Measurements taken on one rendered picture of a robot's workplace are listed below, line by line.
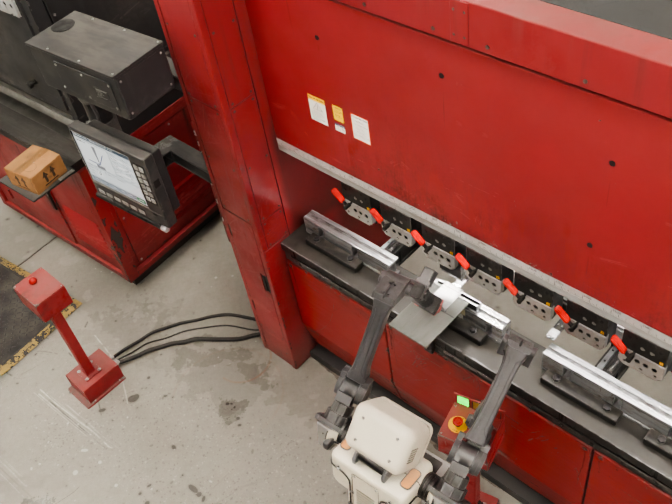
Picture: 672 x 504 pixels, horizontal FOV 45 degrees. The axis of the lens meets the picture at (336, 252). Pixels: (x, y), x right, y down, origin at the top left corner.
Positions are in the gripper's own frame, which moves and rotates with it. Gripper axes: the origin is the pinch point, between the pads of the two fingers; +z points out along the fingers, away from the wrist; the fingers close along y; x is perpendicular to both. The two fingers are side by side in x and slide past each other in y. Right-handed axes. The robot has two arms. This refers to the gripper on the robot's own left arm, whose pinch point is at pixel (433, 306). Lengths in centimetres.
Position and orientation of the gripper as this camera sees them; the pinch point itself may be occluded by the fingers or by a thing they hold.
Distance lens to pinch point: 309.5
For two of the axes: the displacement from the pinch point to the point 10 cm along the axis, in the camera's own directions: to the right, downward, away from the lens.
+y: -7.4, -4.2, 5.2
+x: -5.3, 8.4, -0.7
